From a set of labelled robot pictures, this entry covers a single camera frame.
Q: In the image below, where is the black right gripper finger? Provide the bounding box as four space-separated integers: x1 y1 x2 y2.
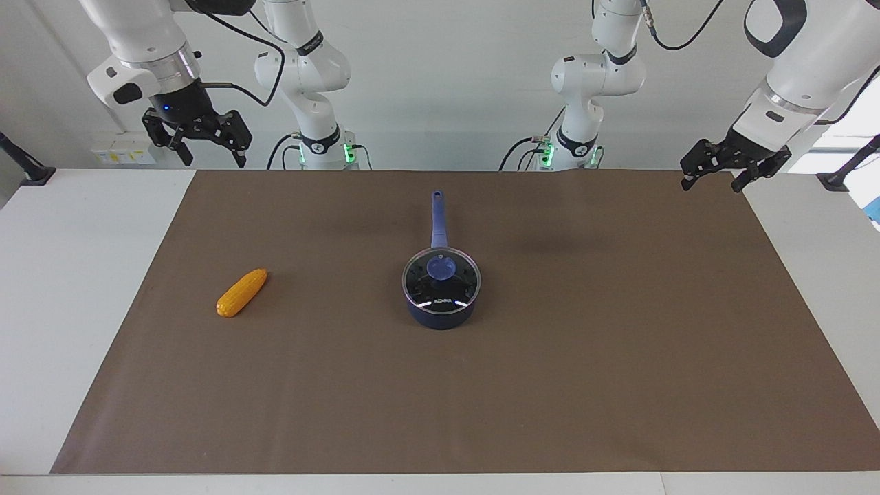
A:
142 109 195 168
205 109 253 169

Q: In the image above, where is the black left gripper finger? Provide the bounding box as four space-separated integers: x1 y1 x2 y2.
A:
730 152 792 194
680 139 730 192

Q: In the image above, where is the yellow corn cob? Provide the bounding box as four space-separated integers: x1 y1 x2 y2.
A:
216 268 270 318

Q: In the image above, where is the dark blue saucepan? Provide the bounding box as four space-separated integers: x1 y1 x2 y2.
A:
401 190 483 331

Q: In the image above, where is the glass lid with blue knob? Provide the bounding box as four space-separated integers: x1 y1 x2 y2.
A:
402 246 482 309

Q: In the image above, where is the black clamp stand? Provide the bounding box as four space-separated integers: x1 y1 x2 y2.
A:
0 131 57 187
816 134 880 193

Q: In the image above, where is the brown table mat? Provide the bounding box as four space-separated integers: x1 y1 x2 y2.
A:
51 169 880 475

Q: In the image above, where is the black base cable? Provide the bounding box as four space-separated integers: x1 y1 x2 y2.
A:
499 107 567 172
266 133 303 171

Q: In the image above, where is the white wall socket box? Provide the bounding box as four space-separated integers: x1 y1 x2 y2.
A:
91 140 157 166

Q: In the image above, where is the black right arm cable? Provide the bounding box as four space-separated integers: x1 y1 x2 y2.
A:
186 0 287 108

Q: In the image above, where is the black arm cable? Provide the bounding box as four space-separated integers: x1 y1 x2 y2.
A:
639 0 880 127
186 0 287 108

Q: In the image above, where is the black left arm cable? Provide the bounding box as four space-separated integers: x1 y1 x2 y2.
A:
639 0 880 127

